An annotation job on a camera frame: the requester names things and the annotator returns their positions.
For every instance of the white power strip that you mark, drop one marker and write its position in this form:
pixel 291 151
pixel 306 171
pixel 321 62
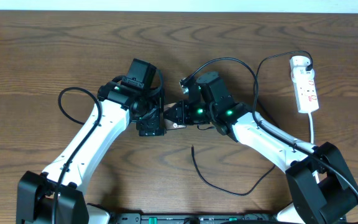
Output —
pixel 304 85

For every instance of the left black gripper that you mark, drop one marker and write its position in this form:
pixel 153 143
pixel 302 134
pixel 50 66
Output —
pixel 151 123

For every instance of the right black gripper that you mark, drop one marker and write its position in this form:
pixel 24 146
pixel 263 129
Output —
pixel 182 106

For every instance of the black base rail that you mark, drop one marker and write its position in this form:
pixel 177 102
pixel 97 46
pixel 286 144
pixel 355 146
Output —
pixel 136 218

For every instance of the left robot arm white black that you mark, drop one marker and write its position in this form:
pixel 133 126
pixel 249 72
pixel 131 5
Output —
pixel 57 194

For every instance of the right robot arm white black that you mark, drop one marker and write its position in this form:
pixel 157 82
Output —
pixel 322 187

